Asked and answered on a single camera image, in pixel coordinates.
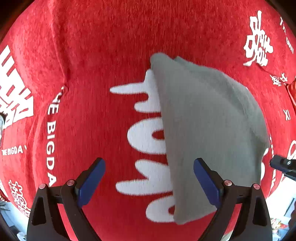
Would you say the grey knit sweater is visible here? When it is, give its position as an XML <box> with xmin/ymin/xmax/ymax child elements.
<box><xmin>150</xmin><ymin>53</ymin><xmax>269</xmax><ymax>225</ymax></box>

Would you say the red printed blanket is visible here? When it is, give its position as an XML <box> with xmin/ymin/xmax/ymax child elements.
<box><xmin>1</xmin><ymin>1</ymin><xmax>295</xmax><ymax>240</ymax></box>

